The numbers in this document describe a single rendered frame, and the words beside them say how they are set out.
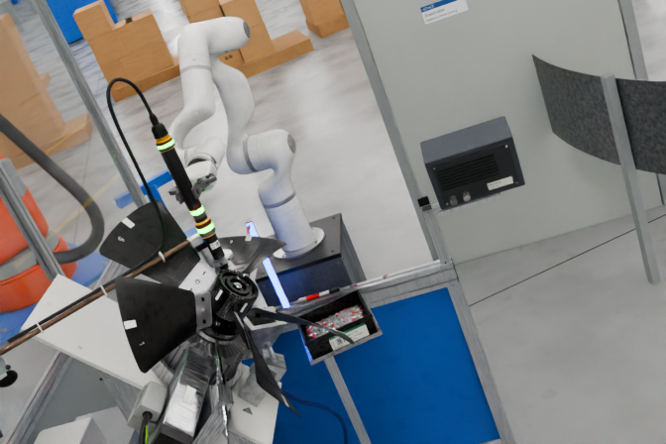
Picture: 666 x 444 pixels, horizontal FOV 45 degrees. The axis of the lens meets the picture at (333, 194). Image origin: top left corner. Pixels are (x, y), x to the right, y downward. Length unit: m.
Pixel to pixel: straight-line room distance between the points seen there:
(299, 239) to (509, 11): 1.59
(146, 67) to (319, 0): 2.63
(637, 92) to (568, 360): 1.08
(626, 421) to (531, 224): 1.37
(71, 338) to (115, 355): 0.12
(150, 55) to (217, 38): 8.76
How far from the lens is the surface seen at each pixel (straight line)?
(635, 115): 3.34
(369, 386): 2.84
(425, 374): 2.81
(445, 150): 2.37
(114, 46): 11.22
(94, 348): 2.16
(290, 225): 2.72
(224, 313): 2.09
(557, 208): 4.17
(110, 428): 2.55
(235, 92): 2.59
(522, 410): 3.27
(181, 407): 1.95
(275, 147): 2.60
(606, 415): 3.18
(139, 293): 1.93
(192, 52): 2.40
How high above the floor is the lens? 2.14
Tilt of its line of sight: 23 degrees down
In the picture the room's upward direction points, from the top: 22 degrees counter-clockwise
